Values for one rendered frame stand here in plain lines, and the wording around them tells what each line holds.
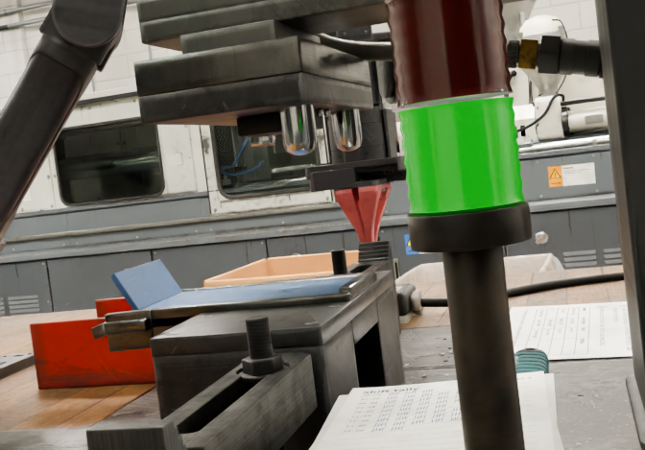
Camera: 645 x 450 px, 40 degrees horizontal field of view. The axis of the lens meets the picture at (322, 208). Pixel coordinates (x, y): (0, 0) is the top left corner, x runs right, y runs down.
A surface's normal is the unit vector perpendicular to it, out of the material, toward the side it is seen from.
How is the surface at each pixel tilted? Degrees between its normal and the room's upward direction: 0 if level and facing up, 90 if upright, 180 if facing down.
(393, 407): 1
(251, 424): 90
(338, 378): 90
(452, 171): 76
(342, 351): 90
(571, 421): 0
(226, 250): 90
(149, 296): 60
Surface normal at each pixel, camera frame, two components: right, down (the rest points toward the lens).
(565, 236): -0.32, 0.09
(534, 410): -0.14, -0.99
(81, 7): 0.22, 0.03
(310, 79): 0.96, -0.11
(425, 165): -0.70, 0.37
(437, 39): -0.34, -0.15
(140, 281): 0.77, -0.59
